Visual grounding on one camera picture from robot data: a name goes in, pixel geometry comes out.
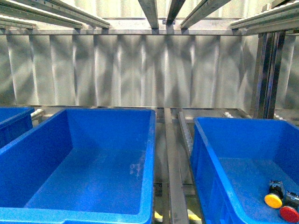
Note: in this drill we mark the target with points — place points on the yellow mushroom push button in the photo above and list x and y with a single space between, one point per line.
275 196

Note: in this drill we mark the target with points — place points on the red mushroom push button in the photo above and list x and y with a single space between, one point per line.
290 209

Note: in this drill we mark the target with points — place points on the blue plastic bin with buttons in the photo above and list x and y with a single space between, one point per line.
81 166

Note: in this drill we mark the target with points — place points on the white roller track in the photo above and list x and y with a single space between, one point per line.
188 140

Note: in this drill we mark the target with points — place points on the blue plastic target bin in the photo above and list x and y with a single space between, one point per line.
233 161

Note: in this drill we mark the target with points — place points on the blue plastic bin far left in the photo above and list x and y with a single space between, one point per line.
14 121

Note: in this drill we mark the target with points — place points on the metal rack upright post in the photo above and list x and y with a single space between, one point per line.
267 70

